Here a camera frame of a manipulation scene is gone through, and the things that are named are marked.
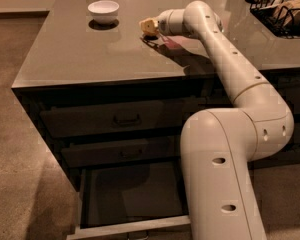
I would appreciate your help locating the top right dark drawer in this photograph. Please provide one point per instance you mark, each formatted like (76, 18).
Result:
(291, 93)

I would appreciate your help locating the top left dark drawer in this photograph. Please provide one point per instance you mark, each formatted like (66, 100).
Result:
(119, 117)

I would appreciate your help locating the white ceramic bowl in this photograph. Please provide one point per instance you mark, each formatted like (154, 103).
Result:
(104, 12)

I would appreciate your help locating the middle left dark drawer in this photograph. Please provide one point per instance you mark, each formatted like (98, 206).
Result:
(121, 151)

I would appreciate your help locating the dark drawer cabinet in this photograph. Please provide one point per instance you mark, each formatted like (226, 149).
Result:
(75, 61)

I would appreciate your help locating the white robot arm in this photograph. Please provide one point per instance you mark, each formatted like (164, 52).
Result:
(217, 145)

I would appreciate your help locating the black wire basket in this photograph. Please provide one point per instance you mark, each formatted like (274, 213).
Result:
(263, 11)

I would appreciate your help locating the brown packet in basket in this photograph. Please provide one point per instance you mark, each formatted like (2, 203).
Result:
(287, 14)

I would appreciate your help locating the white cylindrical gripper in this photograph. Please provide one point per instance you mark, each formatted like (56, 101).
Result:
(163, 23)

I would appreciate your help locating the open bottom left drawer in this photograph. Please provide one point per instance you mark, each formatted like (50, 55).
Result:
(132, 202)

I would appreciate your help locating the orange fruit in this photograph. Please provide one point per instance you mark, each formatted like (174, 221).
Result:
(150, 32)

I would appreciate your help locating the bottom right dark drawer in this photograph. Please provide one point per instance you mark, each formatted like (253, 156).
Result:
(283, 158)

